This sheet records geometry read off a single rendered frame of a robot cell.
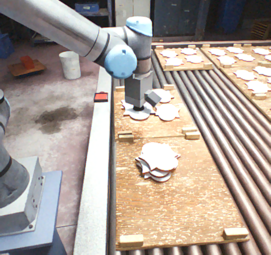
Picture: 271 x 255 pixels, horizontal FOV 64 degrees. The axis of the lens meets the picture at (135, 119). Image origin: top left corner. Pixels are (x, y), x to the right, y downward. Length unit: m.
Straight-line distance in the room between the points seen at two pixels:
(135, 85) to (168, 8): 5.02
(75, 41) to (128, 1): 4.94
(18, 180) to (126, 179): 0.32
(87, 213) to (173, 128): 0.48
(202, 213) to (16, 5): 0.66
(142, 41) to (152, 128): 0.41
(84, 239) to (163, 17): 5.34
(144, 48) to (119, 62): 0.19
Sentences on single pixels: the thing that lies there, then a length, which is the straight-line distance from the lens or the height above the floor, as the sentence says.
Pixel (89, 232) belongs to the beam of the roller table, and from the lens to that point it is 0.68.
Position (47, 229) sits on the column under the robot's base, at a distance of 0.77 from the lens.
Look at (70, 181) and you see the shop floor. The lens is 2.00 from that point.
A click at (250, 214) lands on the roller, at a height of 0.92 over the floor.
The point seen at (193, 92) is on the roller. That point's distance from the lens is 1.28.
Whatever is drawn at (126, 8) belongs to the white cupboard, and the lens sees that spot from 5.42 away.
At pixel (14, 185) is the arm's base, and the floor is 1.02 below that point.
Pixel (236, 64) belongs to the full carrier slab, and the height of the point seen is 0.94.
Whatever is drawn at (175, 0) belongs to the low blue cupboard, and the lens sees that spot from 5.69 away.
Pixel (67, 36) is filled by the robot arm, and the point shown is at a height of 1.40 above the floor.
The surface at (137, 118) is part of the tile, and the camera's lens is 0.74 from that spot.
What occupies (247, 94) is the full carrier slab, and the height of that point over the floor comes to 0.94.
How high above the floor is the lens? 1.51
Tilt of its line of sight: 36 degrees down
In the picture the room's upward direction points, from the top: straight up
